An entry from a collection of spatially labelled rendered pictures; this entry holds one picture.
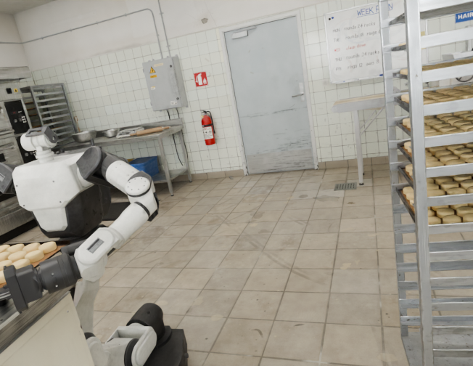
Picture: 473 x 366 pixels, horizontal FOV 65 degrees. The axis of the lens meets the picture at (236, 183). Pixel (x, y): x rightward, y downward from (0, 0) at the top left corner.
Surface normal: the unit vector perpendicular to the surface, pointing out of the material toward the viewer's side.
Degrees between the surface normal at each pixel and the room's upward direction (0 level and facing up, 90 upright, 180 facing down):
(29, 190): 91
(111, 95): 90
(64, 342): 90
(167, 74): 90
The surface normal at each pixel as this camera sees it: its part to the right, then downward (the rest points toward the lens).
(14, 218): 0.94, -0.04
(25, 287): 0.51, 0.14
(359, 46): -0.31, 0.31
